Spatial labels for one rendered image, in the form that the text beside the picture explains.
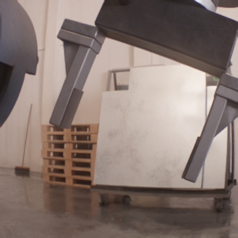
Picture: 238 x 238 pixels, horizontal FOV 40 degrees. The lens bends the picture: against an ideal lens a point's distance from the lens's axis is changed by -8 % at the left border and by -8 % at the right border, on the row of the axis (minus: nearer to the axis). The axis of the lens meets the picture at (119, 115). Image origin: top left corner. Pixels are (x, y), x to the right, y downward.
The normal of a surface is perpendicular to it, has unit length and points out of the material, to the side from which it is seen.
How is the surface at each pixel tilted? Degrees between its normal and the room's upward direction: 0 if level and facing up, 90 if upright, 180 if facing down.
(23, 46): 85
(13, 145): 90
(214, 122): 90
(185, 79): 78
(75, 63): 90
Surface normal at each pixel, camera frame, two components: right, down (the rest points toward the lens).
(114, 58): -0.48, -0.06
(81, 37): -0.20, -0.07
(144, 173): -0.41, -0.27
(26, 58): 0.98, 0.03
